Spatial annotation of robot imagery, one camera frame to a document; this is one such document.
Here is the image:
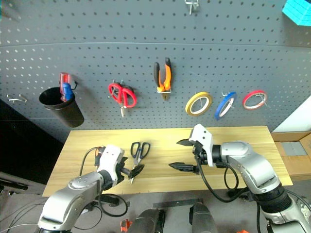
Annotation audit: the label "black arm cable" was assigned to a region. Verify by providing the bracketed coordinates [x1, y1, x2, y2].
[194, 155, 250, 203]
[80, 146, 104, 176]

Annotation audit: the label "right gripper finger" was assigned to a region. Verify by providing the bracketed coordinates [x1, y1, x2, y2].
[176, 138, 195, 147]
[168, 162, 201, 173]

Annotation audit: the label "yellow tape roll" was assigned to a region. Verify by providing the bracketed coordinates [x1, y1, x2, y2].
[185, 91, 213, 117]

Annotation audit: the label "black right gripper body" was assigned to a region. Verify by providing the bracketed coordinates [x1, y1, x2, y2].
[193, 140, 208, 167]

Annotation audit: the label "black handled scissors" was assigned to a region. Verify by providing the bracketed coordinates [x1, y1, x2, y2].
[130, 141, 151, 184]

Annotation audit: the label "orange black pliers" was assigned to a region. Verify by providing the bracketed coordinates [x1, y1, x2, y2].
[153, 57, 173, 101]

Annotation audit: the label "black plastic cup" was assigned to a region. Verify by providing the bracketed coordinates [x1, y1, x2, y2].
[38, 87, 85, 129]

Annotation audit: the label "black flat metal strip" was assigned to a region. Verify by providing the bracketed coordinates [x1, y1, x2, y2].
[153, 198, 204, 209]

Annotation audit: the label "red handled scissors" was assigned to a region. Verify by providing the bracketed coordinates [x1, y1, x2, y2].
[107, 82, 138, 118]

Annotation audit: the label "black looped cable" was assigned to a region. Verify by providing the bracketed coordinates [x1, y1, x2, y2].
[96, 193, 129, 217]

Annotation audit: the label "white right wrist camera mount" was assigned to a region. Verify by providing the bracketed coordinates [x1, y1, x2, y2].
[189, 123, 216, 168]

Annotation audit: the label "dark rounded robot shape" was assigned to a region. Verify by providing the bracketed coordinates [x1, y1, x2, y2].
[132, 209, 166, 233]
[189, 203, 218, 233]

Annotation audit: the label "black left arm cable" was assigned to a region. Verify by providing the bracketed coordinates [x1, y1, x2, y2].
[80, 146, 104, 176]

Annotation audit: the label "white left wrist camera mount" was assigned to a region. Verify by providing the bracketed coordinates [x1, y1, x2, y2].
[96, 145, 125, 174]

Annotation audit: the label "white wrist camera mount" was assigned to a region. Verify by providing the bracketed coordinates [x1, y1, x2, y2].
[96, 145, 125, 174]
[189, 123, 216, 168]

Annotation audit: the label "blue handled screwdriver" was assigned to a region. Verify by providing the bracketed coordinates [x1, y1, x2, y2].
[62, 83, 73, 101]

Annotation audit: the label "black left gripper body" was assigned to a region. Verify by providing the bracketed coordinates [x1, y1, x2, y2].
[110, 157, 129, 186]

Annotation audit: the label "red tape roll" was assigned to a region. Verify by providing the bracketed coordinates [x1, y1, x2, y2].
[242, 90, 268, 111]

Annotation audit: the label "wooden table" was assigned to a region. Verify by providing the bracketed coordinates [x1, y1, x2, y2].
[42, 126, 294, 198]

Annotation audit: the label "blue tape roll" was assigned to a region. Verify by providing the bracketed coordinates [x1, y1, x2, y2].
[214, 91, 238, 120]

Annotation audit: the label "cyan foam block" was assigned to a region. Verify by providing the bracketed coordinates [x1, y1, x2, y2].
[282, 0, 311, 27]

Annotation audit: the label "red utility knife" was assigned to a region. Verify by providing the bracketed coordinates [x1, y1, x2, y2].
[59, 72, 72, 101]

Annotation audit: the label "brown cardboard box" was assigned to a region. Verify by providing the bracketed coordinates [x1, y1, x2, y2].
[270, 131, 311, 182]

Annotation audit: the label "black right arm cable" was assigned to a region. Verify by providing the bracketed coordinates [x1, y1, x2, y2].
[194, 155, 250, 203]

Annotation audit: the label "silver double pegboard hook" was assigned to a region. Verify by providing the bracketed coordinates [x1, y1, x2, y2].
[6, 94, 28, 104]

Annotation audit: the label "orange black clamp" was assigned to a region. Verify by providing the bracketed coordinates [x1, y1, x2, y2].
[120, 219, 133, 233]

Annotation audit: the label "grey metal pegboard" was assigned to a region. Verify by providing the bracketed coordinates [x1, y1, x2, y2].
[0, 0, 311, 144]

